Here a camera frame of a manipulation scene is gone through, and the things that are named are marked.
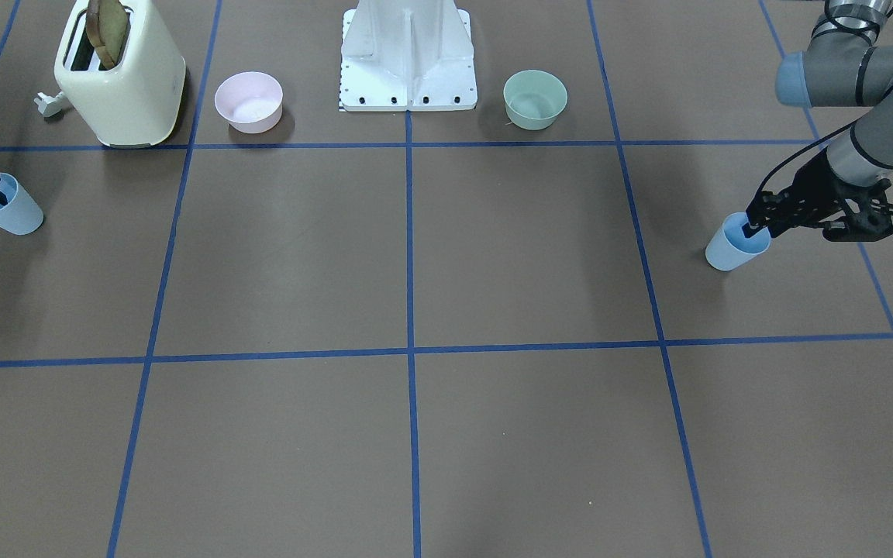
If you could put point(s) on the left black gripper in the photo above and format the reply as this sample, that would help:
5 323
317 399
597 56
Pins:
817 188

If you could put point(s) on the light blue cup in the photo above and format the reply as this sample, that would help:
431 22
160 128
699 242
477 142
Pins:
21 215
730 247

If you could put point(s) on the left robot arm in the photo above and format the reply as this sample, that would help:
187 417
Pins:
843 66

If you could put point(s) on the white toaster plug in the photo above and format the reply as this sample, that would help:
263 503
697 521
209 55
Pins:
49 106

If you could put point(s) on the cream toaster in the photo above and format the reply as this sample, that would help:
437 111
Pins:
136 103

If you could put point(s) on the toast slice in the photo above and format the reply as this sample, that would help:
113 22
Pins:
107 27

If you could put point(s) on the green bowl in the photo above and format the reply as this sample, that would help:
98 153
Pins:
533 99

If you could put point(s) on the pink bowl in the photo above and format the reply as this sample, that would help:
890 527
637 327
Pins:
251 102

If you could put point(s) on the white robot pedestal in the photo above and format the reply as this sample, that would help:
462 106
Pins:
407 56

